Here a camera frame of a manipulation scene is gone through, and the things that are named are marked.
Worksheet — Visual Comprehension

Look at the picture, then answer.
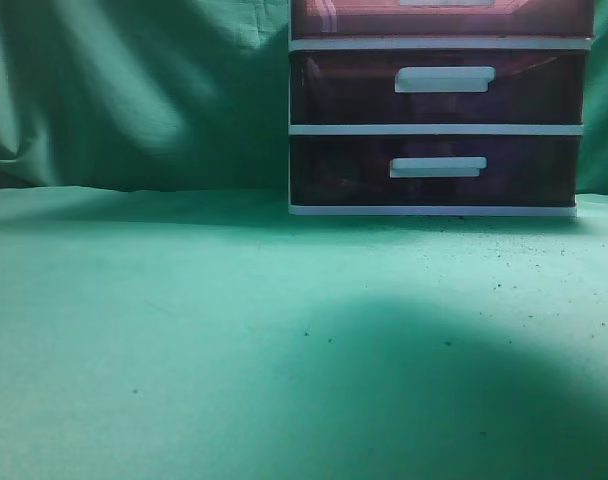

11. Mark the dark translucent drawer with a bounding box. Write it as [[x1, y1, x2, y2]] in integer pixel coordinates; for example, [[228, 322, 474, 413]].
[[290, 50, 587, 125], [290, 0, 595, 39], [289, 135, 580, 207]]

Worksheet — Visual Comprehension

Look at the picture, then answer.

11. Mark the green cloth backdrop and cover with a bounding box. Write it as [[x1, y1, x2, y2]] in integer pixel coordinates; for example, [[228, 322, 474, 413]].
[[0, 1, 608, 479]]

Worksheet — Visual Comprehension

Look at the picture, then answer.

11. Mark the white plastic drawer cabinet frame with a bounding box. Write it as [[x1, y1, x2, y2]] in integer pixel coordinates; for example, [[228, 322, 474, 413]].
[[288, 5, 593, 217]]

